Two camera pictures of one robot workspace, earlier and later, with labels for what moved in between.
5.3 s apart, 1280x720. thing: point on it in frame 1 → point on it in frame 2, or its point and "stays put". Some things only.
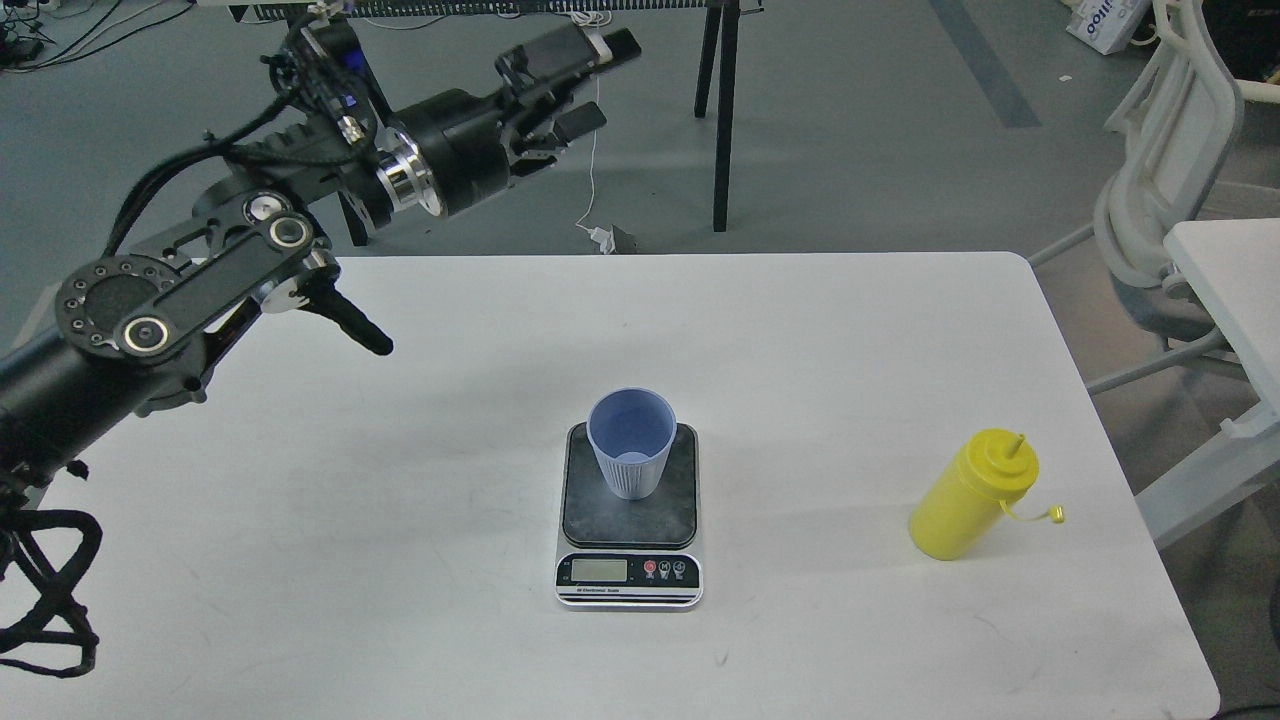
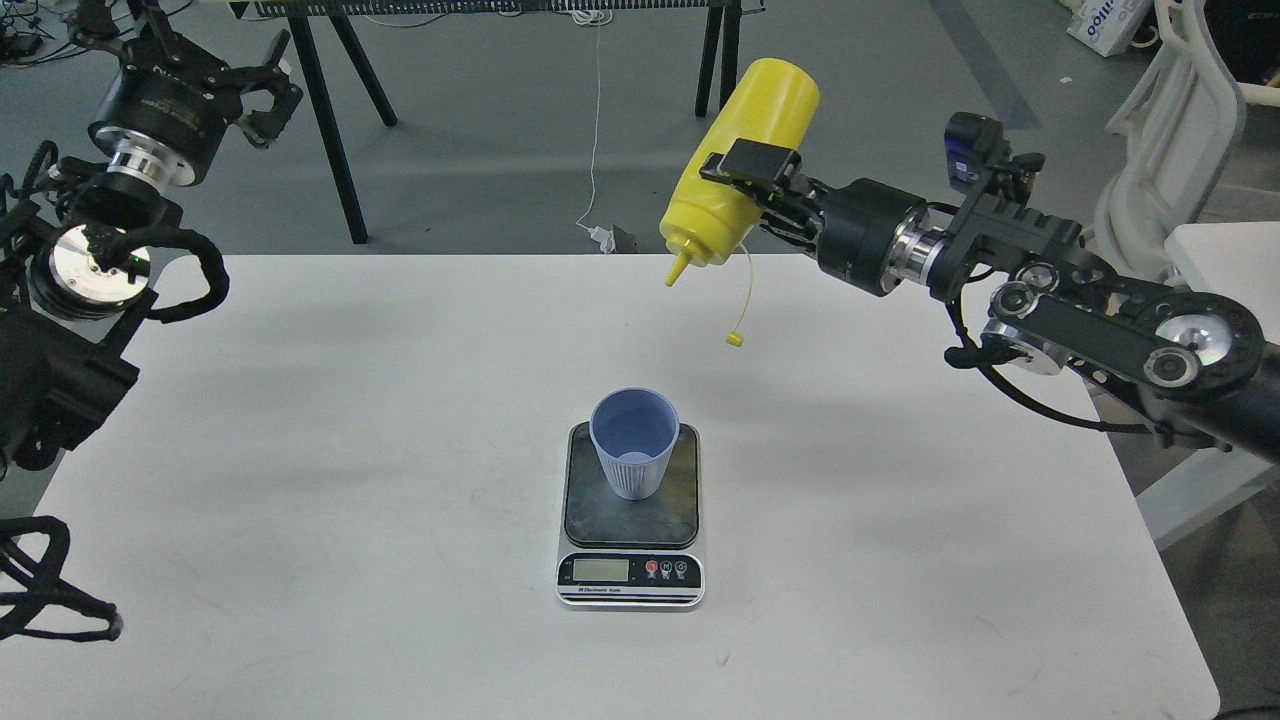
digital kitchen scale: (619, 552) stays put
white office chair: (1181, 123) stays put
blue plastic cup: (632, 429) stays put
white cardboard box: (1107, 25) stays put
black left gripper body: (449, 150) → (165, 109)
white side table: (1235, 271) stays put
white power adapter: (605, 238) stays put
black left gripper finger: (542, 65) → (94, 24)
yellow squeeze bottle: (961, 506) → (711, 221)
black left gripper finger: (573, 125) → (265, 125)
